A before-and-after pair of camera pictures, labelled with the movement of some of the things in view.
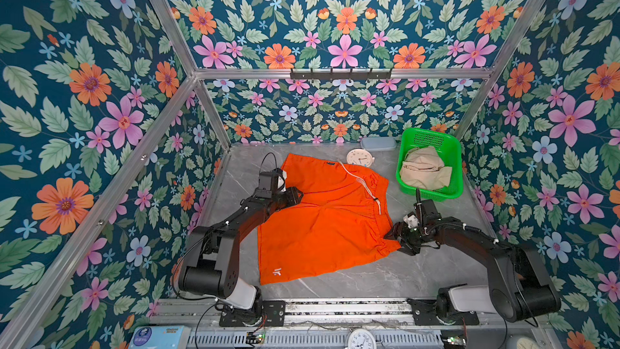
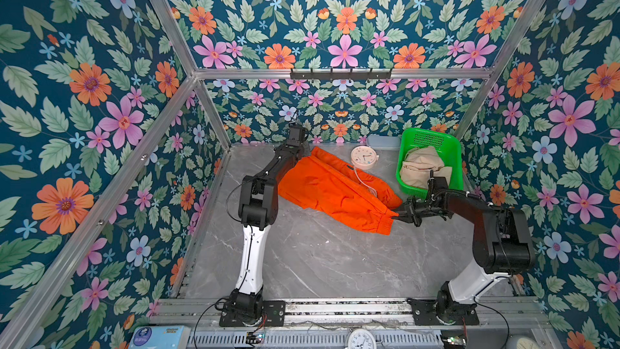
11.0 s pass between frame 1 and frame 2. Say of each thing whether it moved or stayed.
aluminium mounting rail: stayed
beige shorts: stayed
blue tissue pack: stayed
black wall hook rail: stayed
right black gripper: moved
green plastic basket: stayed
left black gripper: moved
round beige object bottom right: stayed
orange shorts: moved
